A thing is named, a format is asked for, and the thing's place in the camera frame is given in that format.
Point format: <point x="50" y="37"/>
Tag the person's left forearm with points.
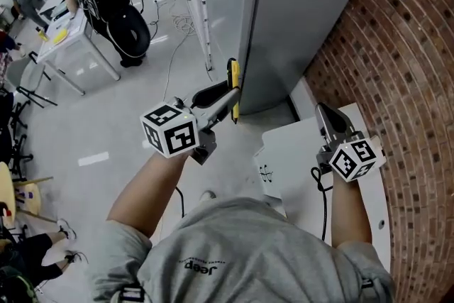
<point x="149" y="191"/>

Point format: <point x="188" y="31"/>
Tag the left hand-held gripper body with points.
<point x="174" y="131"/>

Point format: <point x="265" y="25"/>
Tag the grey chair black legs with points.
<point x="26" y="76"/>

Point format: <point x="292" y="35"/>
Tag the white desk with drawers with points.
<point x="301" y="166"/>

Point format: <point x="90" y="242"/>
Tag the wooden stool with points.
<point x="32" y="198"/>

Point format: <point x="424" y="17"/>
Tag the yellow bottle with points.
<point x="42" y="34"/>

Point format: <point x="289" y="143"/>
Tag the white metal table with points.
<point x="71" y="46"/>

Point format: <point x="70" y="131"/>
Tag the person's white shoe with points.
<point x="208" y="196"/>

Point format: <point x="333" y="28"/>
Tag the round wooden table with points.
<point x="6" y="191"/>

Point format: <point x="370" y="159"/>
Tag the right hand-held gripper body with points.
<point x="354" y="159"/>

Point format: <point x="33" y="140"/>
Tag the yellow black utility knife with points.
<point x="234" y="72"/>

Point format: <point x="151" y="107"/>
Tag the tall grey cabinet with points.
<point x="283" y="10"/>

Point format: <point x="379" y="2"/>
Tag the person's grey t-shirt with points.
<point x="241" y="248"/>

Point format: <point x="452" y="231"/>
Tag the black swivel chair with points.
<point x="12" y="138"/>

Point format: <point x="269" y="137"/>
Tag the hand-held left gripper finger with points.
<point x="221" y="106"/>
<point x="209" y="96"/>

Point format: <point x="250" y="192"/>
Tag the person's right forearm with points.
<point x="349" y="213"/>

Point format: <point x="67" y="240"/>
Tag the yellow cloth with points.
<point x="60" y="36"/>

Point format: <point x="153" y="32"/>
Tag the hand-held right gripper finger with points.
<point x="322" y="129"/>
<point x="337" y="122"/>

